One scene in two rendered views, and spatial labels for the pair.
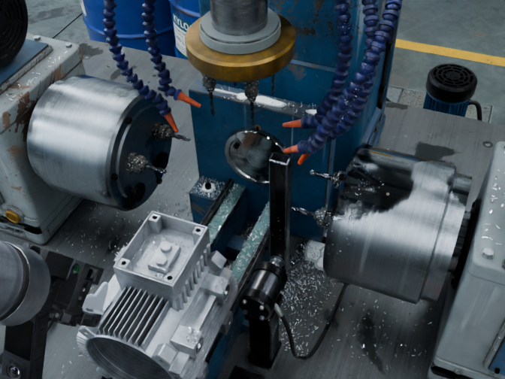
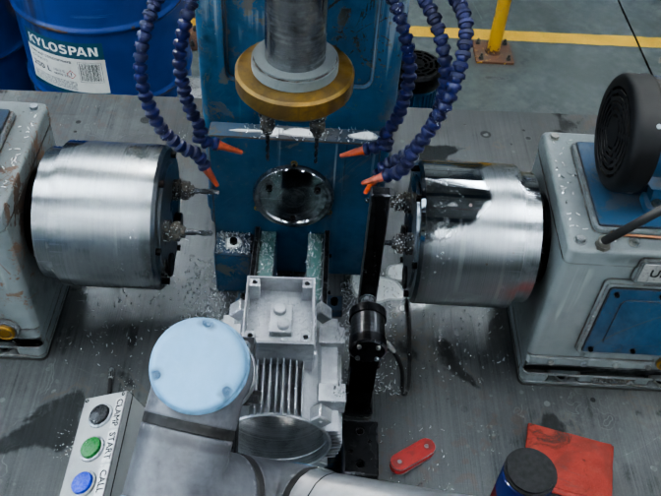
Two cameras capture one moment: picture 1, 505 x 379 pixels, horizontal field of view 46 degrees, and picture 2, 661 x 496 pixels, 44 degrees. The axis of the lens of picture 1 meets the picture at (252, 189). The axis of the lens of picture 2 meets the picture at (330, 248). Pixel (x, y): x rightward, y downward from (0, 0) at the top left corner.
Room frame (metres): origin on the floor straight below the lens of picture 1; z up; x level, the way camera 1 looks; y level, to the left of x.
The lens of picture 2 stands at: (-0.10, 0.40, 2.04)
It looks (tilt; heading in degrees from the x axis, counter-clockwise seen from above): 47 degrees down; 334
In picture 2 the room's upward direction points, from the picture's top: 4 degrees clockwise
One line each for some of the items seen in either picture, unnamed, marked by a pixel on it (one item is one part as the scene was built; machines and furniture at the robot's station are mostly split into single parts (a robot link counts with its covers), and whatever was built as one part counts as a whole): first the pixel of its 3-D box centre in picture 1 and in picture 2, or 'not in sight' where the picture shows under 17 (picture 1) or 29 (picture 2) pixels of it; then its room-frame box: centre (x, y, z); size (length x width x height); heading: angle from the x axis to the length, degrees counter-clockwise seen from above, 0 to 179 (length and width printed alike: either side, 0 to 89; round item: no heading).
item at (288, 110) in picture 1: (268, 154); (294, 191); (0.95, -0.04, 0.97); 0.30 x 0.11 x 0.34; 65
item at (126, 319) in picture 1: (161, 314); (277, 384); (0.53, 0.16, 1.01); 0.20 x 0.19 x 0.19; 157
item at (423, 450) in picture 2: not in sight; (412, 456); (0.44, -0.05, 0.81); 0.09 x 0.03 x 0.02; 99
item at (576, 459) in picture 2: not in sight; (568, 464); (0.33, -0.30, 0.80); 0.15 x 0.12 x 0.01; 51
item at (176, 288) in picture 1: (164, 260); (279, 324); (0.57, 0.14, 1.11); 0.12 x 0.11 x 0.07; 157
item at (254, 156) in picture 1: (257, 159); (293, 198); (0.90, -0.01, 1.01); 0.15 x 0.02 x 0.15; 65
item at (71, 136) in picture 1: (84, 136); (85, 213); (0.96, 0.35, 1.04); 0.37 x 0.25 x 0.25; 65
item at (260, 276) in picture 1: (316, 253); (383, 283); (0.72, -0.12, 0.92); 0.45 x 0.13 x 0.24; 155
